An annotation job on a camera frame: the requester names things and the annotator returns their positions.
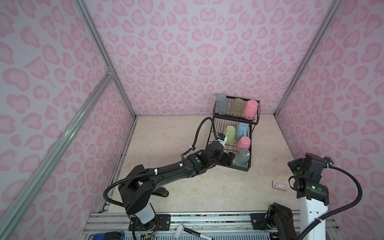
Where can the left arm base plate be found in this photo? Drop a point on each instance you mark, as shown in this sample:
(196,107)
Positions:
(160,223)

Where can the blue black tool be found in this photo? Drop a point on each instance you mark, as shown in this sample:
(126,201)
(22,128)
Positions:
(108,236)

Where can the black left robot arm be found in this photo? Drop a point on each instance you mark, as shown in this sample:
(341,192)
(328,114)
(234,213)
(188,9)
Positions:
(134,191)

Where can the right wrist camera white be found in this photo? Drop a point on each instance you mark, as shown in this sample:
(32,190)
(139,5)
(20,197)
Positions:
(328,161)

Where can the pink plastic cup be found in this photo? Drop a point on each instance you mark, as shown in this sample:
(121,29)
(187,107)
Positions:
(251,110)
(244,143)

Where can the light blue ceramic mug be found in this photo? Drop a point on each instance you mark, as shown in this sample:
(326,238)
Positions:
(242,130)

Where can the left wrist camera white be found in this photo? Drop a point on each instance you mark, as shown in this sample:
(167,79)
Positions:
(222,139)

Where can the pale green ceramic mug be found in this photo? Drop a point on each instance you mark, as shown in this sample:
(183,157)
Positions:
(230,132)

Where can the green translucent plastic cup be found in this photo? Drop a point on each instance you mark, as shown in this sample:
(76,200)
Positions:
(237,107)

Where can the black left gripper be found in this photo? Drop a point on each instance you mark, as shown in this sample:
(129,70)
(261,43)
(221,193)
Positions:
(227,158)

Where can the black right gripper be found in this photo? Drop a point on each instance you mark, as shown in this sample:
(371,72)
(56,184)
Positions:
(295,163)

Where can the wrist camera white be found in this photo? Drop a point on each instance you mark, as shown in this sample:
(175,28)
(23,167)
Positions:
(328,161)
(222,139)

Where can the black marker pen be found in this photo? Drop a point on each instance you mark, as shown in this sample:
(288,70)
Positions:
(181,228)

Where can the black stapler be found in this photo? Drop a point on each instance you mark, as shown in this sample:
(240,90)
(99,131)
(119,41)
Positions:
(161,192)

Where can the black wire dish rack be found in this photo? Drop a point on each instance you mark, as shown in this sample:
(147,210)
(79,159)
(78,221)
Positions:
(235,119)

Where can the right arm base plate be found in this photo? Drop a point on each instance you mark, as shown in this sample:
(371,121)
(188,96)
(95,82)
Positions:
(259,221)

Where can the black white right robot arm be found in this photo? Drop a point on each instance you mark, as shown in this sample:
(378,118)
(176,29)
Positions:
(313,200)

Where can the pale teal cup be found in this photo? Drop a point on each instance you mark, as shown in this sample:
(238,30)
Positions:
(222,107)

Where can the aluminium front rail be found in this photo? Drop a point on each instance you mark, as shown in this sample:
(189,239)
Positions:
(217,225)

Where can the small red white card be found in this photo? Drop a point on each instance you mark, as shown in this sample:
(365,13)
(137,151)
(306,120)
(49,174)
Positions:
(279,185)

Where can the teal translucent plastic cup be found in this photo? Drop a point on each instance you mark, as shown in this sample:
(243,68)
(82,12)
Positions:
(242,158)

